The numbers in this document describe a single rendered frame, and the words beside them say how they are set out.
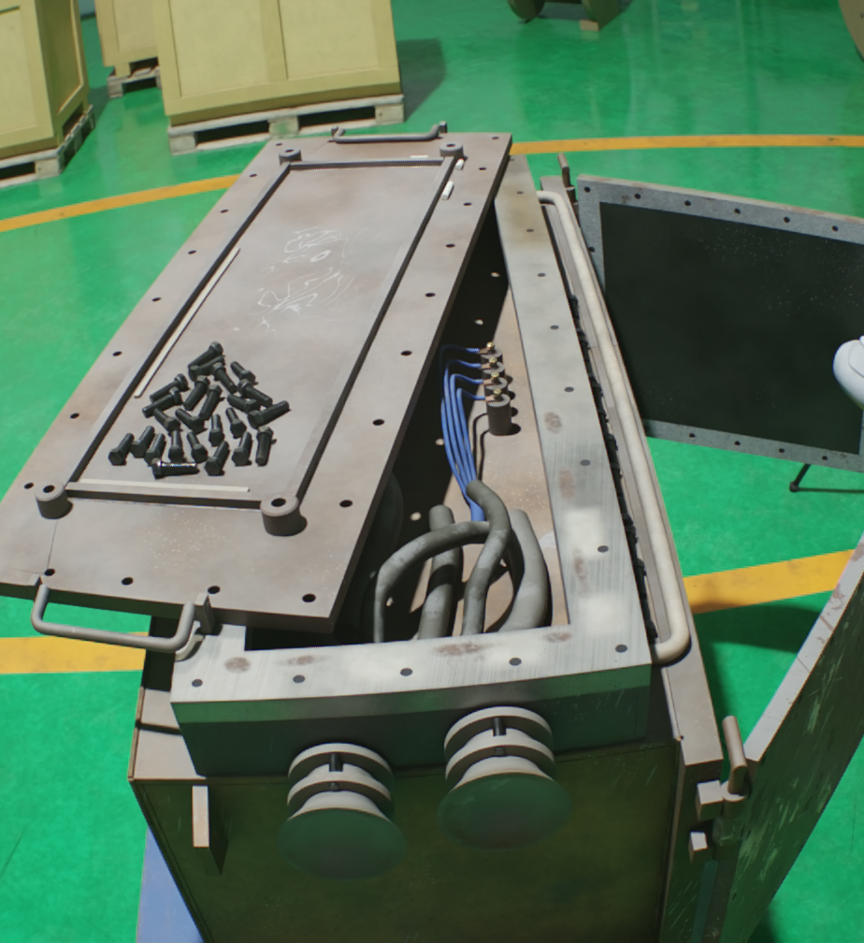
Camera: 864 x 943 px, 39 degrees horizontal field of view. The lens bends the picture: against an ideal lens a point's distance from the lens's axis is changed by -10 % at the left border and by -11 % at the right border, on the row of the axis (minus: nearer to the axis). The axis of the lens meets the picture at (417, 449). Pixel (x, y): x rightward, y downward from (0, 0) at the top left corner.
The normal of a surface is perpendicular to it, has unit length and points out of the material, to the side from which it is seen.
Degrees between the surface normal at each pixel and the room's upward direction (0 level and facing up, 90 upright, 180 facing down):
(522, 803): 90
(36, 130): 90
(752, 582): 0
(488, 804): 90
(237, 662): 0
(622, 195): 90
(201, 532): 0
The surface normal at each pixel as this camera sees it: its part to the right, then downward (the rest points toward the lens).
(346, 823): 0.02, 0.55
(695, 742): -0.10, -0.83
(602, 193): -0.40, 0.54
